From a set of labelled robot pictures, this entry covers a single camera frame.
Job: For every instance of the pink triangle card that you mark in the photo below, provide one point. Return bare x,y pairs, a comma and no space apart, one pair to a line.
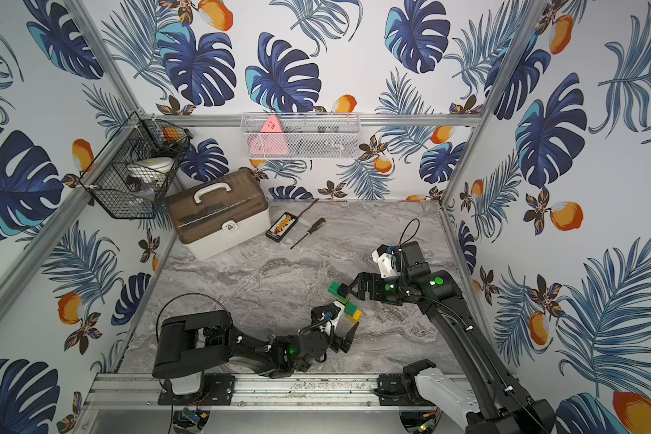
270,141

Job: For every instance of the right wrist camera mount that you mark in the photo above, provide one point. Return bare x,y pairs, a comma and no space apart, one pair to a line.
404,260

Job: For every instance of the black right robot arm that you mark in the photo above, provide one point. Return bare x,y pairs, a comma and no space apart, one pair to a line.
497,402

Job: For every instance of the white storage box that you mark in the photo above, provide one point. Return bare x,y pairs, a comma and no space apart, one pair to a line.
216,216

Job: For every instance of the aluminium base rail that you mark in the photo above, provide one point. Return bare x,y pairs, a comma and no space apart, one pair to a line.
304,403

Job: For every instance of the dark green long brick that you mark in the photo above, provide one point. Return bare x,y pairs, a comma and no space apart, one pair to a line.
339,291
352,311

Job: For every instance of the black bit holder case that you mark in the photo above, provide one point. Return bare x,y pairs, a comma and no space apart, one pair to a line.
279,230

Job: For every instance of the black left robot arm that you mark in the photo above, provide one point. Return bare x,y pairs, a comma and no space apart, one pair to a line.
190,345

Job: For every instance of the black yellow screwdriver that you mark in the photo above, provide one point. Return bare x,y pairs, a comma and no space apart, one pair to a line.
314,227

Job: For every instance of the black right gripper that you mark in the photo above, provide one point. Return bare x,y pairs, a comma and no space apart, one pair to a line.
374,279

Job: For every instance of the white round object in basket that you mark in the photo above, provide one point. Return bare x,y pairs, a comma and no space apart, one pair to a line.
153,170

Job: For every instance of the black wire basket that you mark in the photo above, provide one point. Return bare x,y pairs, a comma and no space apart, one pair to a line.
107,180

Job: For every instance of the yellow square brick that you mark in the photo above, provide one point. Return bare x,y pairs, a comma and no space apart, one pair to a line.
355,316

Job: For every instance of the clear mesh wall shelf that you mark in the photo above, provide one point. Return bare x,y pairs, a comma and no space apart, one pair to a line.
311,135

